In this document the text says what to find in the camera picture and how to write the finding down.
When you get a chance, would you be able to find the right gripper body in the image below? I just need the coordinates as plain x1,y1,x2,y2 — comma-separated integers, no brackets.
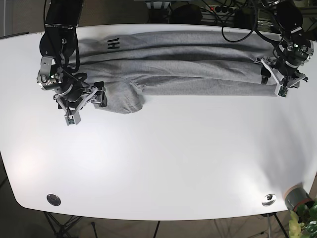
39,72,107,125

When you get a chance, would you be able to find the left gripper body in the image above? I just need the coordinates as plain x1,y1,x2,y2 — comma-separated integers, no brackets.
259,40,314,98

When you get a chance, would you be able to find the grey long sleeve shirt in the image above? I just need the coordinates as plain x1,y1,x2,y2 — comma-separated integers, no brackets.
78,31,276,114

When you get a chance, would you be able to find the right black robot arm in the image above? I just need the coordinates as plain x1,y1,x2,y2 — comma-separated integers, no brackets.
37,0,107,125

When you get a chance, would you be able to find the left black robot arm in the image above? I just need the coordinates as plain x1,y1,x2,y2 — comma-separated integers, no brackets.
221,0,315,97

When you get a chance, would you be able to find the left metal table grommet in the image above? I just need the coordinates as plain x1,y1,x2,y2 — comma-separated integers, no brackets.
47,194,61,206

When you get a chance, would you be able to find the metal table grommet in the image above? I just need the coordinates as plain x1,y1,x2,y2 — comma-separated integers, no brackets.
262,194,276,207
47,194,61,206

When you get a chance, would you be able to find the grey plant pot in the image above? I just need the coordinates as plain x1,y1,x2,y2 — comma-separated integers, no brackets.
283,183,314,212

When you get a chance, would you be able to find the right metal table grommet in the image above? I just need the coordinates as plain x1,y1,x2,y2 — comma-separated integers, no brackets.
262,194,276,207

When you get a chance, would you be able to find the green plant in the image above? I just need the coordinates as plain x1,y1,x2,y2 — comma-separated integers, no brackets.
289,200,317,238

